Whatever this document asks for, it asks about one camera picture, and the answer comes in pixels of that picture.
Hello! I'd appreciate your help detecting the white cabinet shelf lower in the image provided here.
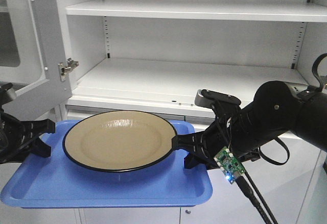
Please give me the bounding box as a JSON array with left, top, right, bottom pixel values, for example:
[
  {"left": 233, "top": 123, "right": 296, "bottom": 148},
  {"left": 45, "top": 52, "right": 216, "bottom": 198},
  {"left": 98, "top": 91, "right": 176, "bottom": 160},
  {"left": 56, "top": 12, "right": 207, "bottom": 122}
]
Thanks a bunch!
[{"left": 68, "top": 58, "right": 305, "bottom": 118}]

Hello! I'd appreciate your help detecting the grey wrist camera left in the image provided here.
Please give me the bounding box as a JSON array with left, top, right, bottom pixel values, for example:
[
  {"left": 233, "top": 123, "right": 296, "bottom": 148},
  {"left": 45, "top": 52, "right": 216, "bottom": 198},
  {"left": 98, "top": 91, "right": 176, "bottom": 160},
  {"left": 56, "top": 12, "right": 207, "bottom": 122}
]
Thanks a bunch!
[{"left": 0, "top": 83, "right": 17, "bottom": 106}]

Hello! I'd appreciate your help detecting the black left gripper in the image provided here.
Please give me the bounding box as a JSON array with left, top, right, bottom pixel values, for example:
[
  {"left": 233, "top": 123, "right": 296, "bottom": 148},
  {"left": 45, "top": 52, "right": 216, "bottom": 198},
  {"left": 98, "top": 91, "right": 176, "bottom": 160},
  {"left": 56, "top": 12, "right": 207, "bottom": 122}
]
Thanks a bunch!
[{"left": 1, "top": 111, "right": 56, "bottom": 164}]

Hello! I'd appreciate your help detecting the black braided cable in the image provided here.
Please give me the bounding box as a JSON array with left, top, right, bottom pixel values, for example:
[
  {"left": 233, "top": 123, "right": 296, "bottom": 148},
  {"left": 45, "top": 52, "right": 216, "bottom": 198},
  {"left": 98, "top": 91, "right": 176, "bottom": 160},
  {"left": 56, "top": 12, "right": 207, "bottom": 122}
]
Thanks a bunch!
[{"left": 236, "top": 171, "right": 279, "bottom": 224}]

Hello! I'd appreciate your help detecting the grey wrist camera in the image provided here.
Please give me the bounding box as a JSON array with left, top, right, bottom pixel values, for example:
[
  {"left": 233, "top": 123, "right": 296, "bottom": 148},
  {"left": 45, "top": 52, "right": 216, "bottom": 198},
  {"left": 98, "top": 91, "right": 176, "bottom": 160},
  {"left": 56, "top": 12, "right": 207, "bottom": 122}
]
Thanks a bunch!
[
  {"left": 195, "top": 89, "right": 241, "bottom": 108},
  {"left": 0, "top": 83, "right": 17, "bottom": 106}
]

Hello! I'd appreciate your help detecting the metal door hinge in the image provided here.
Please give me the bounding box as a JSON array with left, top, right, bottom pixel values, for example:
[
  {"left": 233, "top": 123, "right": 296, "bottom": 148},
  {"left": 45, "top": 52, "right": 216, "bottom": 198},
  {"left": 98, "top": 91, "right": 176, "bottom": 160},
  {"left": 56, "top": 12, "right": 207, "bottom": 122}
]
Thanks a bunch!
[{"left": 58, "top": 58, "right": 79, "bottom": 82}]

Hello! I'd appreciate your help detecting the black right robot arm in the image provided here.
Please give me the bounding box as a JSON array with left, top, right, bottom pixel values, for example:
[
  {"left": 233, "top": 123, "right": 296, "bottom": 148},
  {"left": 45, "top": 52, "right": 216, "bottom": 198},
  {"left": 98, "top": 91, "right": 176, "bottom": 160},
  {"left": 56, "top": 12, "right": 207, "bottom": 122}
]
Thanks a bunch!
[{"left": 172, "top": 54, "right": 326, "bottom": 169}]

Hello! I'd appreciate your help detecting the green circuit board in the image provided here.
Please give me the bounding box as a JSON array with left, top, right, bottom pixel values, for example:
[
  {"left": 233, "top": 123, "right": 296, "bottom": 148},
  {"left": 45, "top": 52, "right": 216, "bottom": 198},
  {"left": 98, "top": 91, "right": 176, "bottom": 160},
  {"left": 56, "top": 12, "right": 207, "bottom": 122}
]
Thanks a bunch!
[{"left": 214, "top": 146, "right": 246, "bottom": 184}]

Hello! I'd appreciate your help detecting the beige plate with black rim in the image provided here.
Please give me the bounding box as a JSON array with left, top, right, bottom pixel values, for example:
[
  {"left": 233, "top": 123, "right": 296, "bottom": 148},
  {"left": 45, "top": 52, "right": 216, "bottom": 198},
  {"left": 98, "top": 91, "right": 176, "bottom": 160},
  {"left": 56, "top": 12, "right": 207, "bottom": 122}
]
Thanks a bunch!
[{"left": 62, "top": 111, "right": 177, "bottom": 172}]

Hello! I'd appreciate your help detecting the white cabinet shelf upper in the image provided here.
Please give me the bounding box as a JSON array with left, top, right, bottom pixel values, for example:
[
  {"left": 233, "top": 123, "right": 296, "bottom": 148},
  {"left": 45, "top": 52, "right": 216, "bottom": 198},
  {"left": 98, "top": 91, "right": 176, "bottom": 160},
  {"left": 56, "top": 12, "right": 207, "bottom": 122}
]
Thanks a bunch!
[{"left": 65, "top": 0, "right": 326, "bottom": 23}]

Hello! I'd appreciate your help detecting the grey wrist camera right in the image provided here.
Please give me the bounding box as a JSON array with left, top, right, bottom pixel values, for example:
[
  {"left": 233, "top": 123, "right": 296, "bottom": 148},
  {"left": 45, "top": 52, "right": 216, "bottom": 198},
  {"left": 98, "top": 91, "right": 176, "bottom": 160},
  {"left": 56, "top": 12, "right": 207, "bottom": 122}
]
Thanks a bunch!
[{"left": 195, "top": 89, "right": 241, "bottom": 108}]

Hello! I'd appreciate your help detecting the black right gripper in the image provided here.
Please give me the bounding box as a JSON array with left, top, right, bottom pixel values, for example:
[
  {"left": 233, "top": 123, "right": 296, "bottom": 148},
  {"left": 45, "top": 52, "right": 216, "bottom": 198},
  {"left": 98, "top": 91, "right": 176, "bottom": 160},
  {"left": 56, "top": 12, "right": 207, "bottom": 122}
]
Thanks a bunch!
[{"left": 172, "top": 117, "right": 231, "bottom": 170}]

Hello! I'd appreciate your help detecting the white cabinet shelf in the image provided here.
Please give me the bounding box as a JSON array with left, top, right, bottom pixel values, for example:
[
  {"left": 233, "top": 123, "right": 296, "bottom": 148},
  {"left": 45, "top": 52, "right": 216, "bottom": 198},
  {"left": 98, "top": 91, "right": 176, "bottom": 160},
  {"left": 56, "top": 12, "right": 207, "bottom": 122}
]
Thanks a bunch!
[
  {"left": 65, "top": 0, "right": 326, "bottom": 23},
  {"left": 68, "top": 58, "right": 305, "bottom": 118}
]

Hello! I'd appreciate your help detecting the white glass cabinet door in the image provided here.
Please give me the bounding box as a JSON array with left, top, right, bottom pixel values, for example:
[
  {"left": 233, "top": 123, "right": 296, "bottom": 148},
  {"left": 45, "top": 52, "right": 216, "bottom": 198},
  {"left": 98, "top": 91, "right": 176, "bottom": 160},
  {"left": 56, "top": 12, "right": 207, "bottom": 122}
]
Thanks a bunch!
[{"left": 1, "top": 0, "right": 72, "bottom": 120}]

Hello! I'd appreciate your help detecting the blue plastic tray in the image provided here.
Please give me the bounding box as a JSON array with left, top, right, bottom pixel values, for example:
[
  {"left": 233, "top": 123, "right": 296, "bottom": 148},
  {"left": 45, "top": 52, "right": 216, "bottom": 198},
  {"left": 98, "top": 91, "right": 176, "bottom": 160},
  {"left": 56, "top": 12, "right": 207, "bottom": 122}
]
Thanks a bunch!
[{"left": 1, "top": 120, "right": 213, "bottom": 208}]

